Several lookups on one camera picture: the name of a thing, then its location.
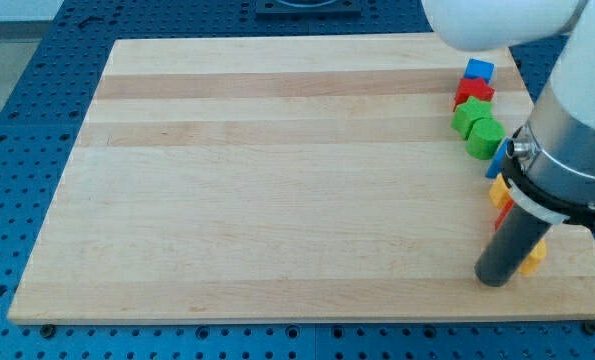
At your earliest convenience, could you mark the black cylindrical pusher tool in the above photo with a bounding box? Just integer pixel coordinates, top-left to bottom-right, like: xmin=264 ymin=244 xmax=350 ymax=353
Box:
xmin=474 ymin=205 xmax=552 ymax=287

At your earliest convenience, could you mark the yellow heart block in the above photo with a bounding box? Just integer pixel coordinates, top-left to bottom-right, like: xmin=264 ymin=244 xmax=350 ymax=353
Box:
xmin=518 ymin=238 xmax=548 ymax=275

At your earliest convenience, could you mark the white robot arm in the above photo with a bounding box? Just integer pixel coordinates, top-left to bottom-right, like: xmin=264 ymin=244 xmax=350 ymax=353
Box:
xmin=422 ymin=0 xmax=595 ymax=287

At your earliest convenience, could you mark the blue flat block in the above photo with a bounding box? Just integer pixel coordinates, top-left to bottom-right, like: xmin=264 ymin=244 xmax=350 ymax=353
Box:
xmin=485 ymin=138 xmax=510 ymax=179

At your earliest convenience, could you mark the green cylinder block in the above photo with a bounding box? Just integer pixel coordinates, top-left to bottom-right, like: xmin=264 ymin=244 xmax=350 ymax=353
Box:
xmin=466 ymin=118 xmax=506 ymax=160

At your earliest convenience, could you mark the green star block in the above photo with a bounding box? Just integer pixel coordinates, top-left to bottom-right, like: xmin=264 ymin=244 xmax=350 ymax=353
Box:
xmin=451 ymin=96 xmax=492 ymax=140

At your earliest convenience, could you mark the red star block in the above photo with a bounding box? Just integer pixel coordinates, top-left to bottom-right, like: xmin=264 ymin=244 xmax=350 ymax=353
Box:
xmin=453 ymin=77 xmax=495 ymax=110

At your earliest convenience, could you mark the blue cube block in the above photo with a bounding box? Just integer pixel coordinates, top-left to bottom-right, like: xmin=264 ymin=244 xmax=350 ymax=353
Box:
xmin=463 ymin=58 xmax=495 ymax=84

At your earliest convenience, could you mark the wooden board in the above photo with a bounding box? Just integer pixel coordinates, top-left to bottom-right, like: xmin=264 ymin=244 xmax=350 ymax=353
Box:
xmin=8 ymin=33 xmax=595 ymax=325

